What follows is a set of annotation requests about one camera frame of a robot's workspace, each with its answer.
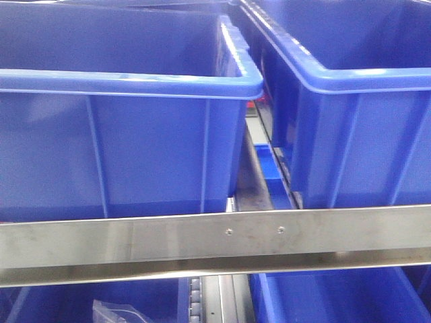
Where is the small blue tray behind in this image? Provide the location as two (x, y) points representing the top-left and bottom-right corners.
(255, 143), (296, 210)

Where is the blue plastic bin upper left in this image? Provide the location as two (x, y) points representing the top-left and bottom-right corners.
(1, 1), (263, 222)

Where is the blue plastic bin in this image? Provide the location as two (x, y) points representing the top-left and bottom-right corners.
(1, 1), (263, 222)
(238, 1), (430, 209)

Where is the blue bin lower left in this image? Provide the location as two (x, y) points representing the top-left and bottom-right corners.
(1, 278), (190, 322)

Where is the blue plastic bin upper right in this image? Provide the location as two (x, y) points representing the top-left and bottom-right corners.
(238, 1), (430, 209)

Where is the clear plastic bag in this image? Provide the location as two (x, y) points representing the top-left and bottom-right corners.
(92, 299), (153, 323)

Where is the blue bin lower right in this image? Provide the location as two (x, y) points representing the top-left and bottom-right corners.
(249, 267), (430, 322)

